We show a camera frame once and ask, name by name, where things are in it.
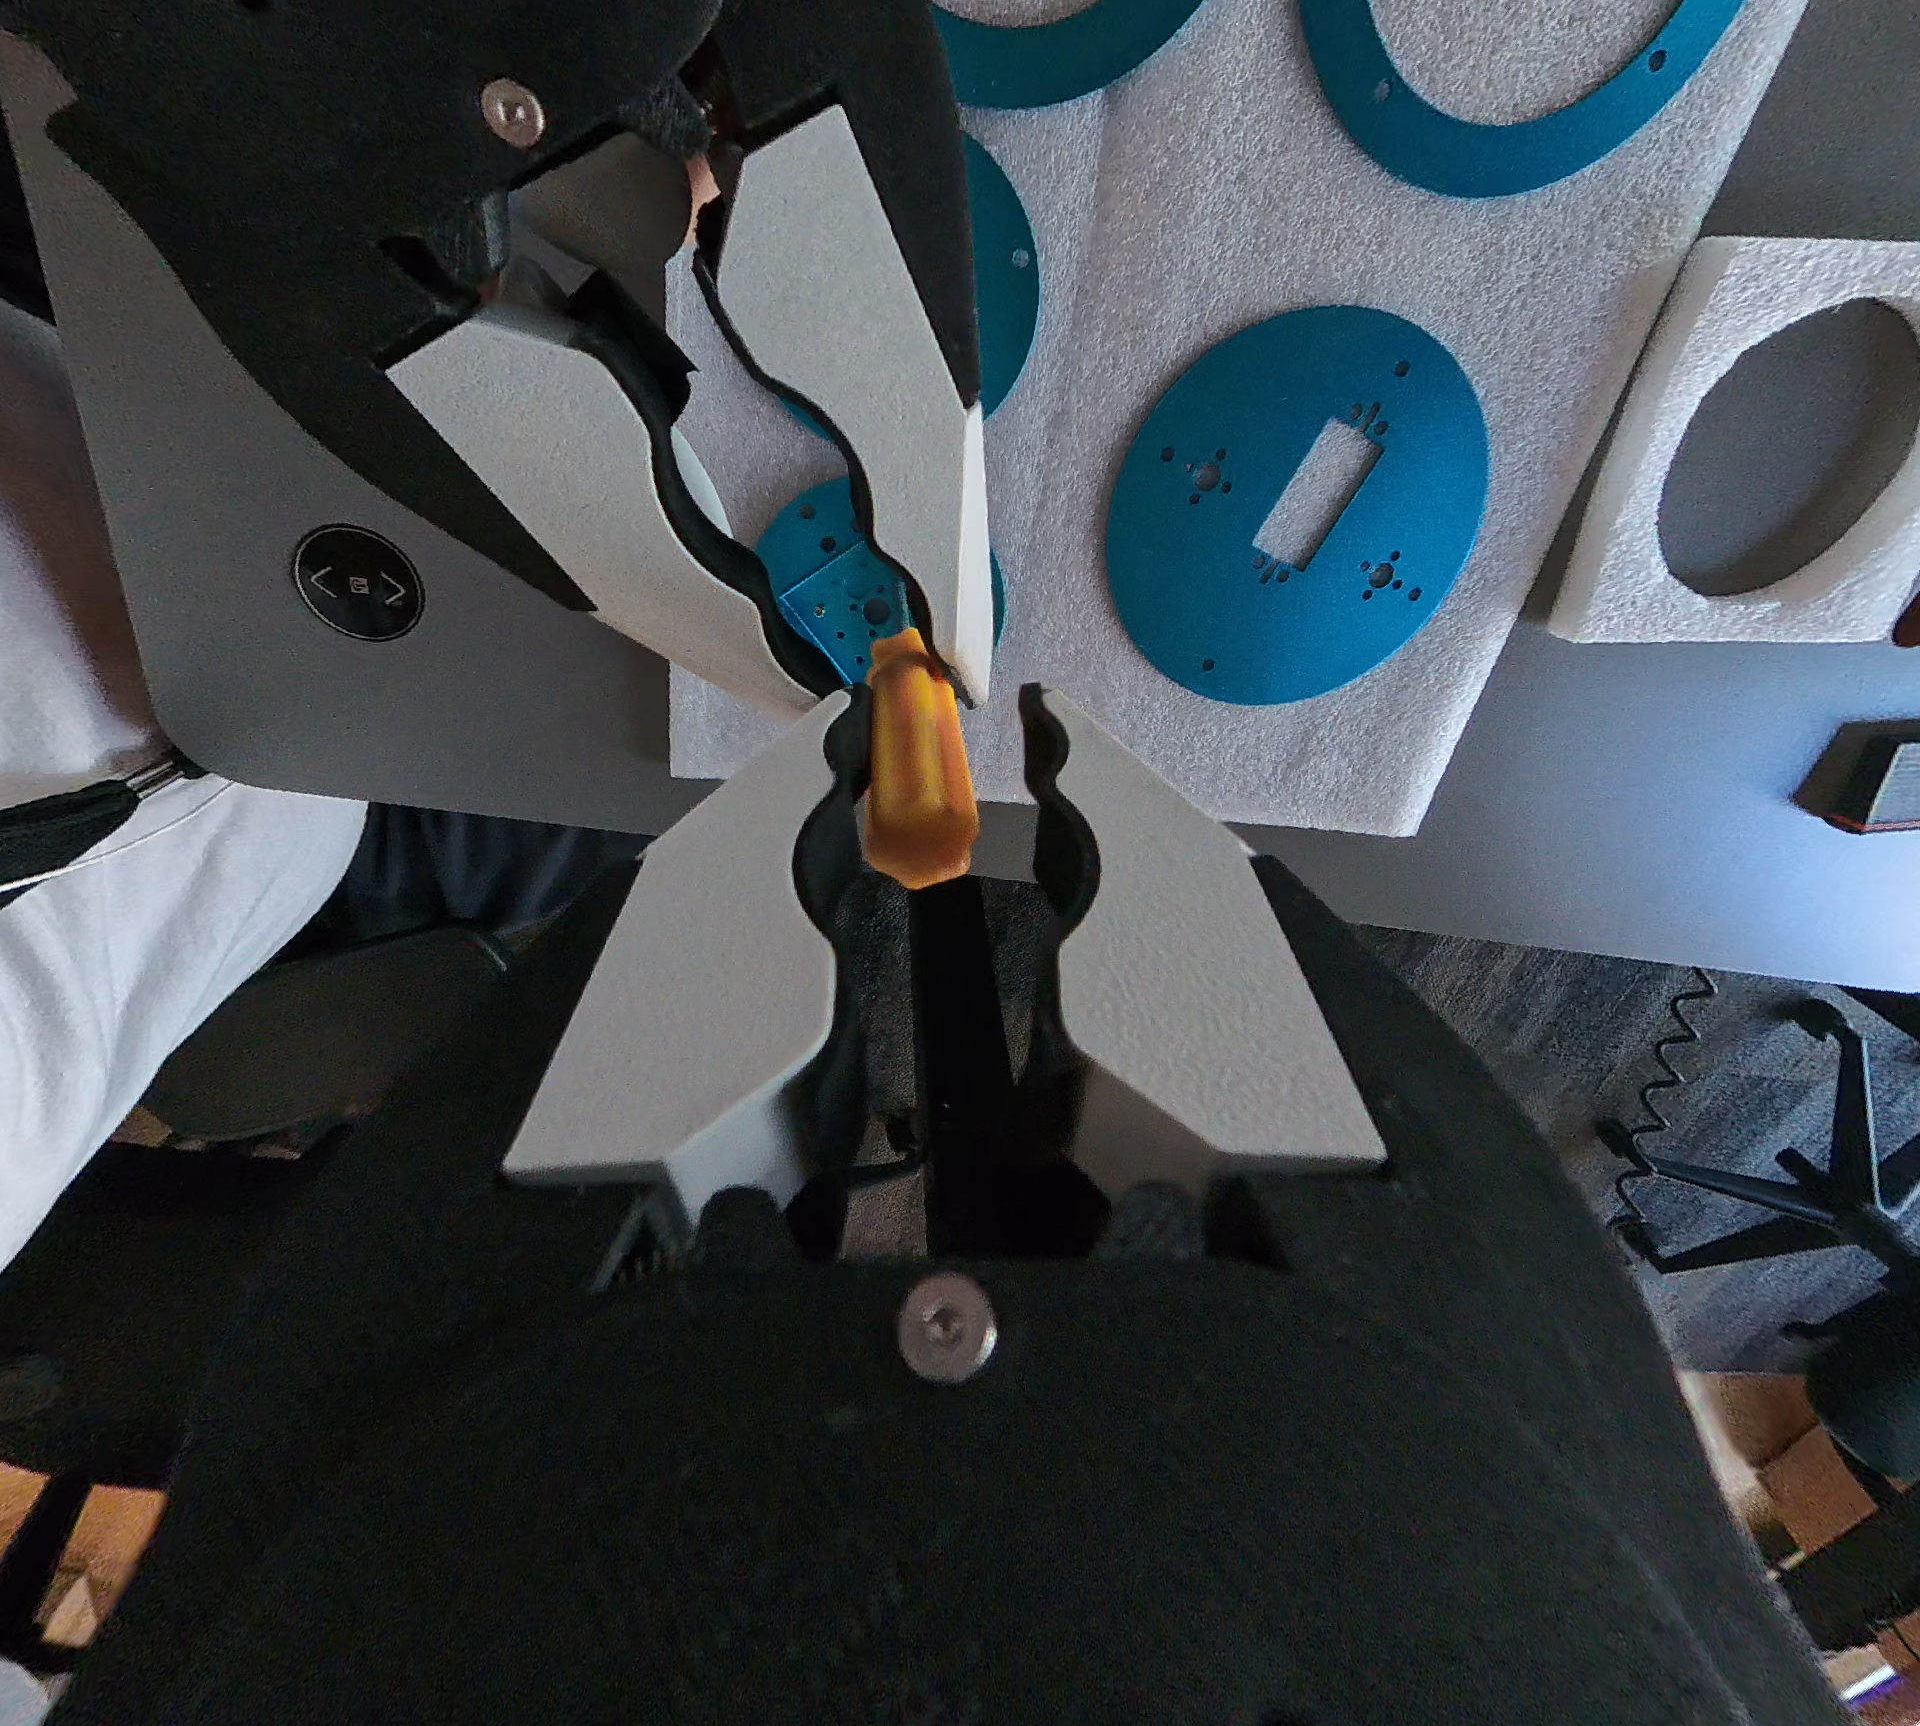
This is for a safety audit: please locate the white foam sheet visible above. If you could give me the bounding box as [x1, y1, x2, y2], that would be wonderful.
[664, 0, 1884, 840]

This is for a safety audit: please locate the blue metal bracket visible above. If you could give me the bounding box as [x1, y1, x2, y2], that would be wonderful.
[777, 541, 917, 684]

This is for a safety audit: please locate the small blue plain disc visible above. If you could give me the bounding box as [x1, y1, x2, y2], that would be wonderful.
[780, 129, 1043, 446]

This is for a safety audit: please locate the black saddle stool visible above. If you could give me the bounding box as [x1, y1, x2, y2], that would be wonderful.
[1596, 1000, 1920, 1504]

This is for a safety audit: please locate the grey desk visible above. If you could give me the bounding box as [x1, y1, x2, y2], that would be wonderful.
[0, 0, 1920, 994]

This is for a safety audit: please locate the person's left hand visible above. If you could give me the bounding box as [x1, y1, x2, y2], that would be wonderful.
[677, 75, 737, 252]

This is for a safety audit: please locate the orange screwdriver handle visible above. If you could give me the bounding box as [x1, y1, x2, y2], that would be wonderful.
[856, 628, 981, 893]

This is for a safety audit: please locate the blue disc with rectangular cutout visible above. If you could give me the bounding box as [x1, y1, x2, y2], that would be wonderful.
[1105, 305, 1491, 709]

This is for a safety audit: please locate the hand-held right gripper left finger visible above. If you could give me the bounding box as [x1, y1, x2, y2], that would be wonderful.
[501, 688, 867, 1224]

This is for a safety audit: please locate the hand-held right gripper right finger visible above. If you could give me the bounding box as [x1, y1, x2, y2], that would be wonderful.
[1017, 684, 1388, 1224]

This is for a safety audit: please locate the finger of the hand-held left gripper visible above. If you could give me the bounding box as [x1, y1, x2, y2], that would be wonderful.
[382, 272, 841, 719]
[694, 96, 1007, 704]

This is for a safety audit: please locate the small black box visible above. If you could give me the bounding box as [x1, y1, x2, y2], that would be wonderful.
[1793, 719, 1920, 837]

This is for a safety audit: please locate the black strap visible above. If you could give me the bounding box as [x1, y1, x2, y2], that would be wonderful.
[0, 767, 213, 887]

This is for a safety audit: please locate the white foam block with hole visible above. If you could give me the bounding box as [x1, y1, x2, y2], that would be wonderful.
[1545, 238, 1920, 649]

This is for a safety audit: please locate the round black desk control button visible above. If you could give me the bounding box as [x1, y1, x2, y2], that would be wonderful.
[292, 527, 427, 643]

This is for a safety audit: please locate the small blue perforated disc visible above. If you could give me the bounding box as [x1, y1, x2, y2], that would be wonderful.
[754, 476, 1011, 693]

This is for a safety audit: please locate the black coiled cable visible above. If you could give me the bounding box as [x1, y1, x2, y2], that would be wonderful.
[1629, 983, 1720, 1143]

